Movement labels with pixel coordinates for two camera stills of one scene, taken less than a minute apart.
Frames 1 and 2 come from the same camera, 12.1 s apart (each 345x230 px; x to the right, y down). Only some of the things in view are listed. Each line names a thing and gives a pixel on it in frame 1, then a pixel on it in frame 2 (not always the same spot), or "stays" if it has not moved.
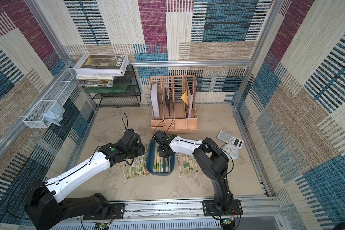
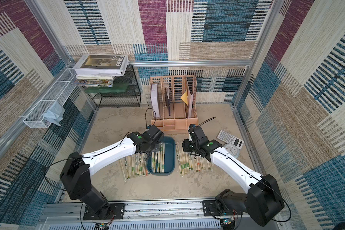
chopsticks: [133, 169] stays
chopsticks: [128, 170] stays
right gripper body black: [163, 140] -> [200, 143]
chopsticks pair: [184, 164] stays
